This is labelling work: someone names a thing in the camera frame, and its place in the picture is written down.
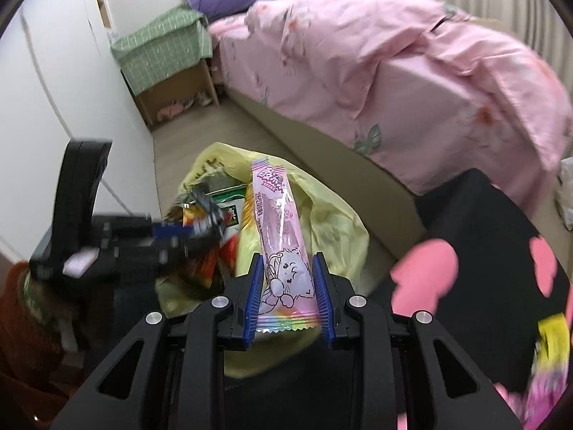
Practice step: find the green checkered cloth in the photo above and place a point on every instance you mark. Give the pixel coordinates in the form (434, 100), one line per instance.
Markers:
(156, 49)

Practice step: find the black tablecloth with pink hearts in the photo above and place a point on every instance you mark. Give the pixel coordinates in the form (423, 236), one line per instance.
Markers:
(483, 242)

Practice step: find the wooden nightstand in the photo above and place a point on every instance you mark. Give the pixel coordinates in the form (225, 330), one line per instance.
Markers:
(210, 83)

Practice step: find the pink unicorn stick wrapper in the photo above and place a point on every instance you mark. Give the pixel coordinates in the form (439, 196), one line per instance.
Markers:
(277, 242)

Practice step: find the white wardrobe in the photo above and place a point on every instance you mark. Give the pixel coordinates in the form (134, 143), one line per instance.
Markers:
(53, 76)

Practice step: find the dark foil candy packet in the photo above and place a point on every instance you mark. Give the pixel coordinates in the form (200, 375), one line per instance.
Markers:
(208, 210)

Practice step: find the pink lollipop packet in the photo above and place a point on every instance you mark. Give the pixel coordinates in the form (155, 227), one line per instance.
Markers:
(544, 394)

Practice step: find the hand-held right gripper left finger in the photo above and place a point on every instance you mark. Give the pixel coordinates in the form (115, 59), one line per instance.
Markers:
(253, 300)

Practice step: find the yellow white food packet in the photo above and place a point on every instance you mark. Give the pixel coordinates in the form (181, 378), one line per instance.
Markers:
(553, 340)

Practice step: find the pink floral duvet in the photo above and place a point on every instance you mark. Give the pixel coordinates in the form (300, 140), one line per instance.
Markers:
(403, 53)

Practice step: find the white plastic bag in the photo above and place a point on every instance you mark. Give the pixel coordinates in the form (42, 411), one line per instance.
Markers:
(565, 192)

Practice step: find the pile of snack wrappers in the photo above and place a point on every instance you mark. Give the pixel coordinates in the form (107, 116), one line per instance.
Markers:
(232, 206)

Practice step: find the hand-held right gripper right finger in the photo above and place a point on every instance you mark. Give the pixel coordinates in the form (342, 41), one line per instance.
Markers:
(323, 300)

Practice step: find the bed with pink sheet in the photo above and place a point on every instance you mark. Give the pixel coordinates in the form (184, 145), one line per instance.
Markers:
(358, 112)

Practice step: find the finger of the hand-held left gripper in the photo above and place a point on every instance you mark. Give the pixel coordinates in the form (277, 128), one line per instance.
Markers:
(172, 232)
(183, 248)

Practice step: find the pink slipper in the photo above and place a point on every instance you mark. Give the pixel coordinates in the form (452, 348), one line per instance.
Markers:
(170, 110)

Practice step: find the small white shoe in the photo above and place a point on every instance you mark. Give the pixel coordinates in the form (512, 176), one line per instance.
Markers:
(202, 97)

